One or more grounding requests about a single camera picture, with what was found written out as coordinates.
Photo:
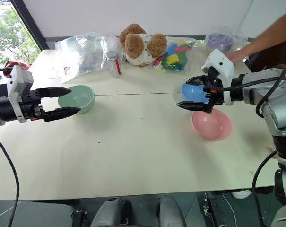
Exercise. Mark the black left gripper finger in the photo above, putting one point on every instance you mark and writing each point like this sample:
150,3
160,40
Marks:
60,113
54,91

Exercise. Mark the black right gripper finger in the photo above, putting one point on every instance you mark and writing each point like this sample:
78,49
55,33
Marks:
197,81
192,105

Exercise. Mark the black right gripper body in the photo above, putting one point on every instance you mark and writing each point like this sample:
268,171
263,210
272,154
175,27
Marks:
214,94

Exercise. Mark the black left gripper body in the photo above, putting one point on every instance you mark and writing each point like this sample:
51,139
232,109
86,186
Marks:
30,104

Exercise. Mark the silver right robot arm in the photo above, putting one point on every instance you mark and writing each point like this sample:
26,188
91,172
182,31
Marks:
272,97

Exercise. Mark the person's bare forearm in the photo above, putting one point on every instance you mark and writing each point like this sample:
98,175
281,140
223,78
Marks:
268,35

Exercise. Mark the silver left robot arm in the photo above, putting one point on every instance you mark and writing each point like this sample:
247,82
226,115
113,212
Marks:
4,108

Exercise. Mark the person's bare hand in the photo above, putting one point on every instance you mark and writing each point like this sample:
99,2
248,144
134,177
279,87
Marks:
237,56

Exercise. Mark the blue bowl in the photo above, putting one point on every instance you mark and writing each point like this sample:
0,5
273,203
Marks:
192,93

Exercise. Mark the green bowl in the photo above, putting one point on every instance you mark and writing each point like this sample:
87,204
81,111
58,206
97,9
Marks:
82,98

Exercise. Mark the pink-red bowl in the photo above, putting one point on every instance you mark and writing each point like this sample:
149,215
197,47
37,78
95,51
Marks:
213,126

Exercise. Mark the bag of colourful blocks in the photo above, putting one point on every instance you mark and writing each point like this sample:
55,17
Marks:
174,58

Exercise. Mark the red cloth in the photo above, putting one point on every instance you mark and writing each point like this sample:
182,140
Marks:
14,64

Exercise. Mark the large clear plastic bag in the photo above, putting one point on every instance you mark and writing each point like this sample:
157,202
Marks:
86,54

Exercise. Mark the purple bowl in bag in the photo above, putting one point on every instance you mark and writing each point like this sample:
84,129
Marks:
238,35

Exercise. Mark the clear plastic bottle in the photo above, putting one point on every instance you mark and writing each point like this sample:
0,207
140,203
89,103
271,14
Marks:
115,66

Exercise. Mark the brown teddy bear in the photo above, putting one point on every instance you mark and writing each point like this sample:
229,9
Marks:
138,47

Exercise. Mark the white shoe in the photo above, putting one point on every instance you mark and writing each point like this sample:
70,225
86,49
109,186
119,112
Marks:
240,194

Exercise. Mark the grey rounded robot leg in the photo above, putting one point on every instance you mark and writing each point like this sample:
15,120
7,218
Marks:
171,210
109,212

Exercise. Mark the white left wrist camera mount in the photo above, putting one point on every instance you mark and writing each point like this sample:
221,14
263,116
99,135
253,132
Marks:
19,80

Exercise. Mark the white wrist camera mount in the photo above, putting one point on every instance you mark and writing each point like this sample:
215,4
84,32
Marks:
19,80
222,62

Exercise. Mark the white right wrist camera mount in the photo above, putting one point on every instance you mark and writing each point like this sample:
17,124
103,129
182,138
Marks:
222,62

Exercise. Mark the dark window frame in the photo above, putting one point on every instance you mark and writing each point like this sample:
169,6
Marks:
31,26

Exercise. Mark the black table leg bracket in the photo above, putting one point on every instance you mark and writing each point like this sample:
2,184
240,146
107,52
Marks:
210,208
79,217

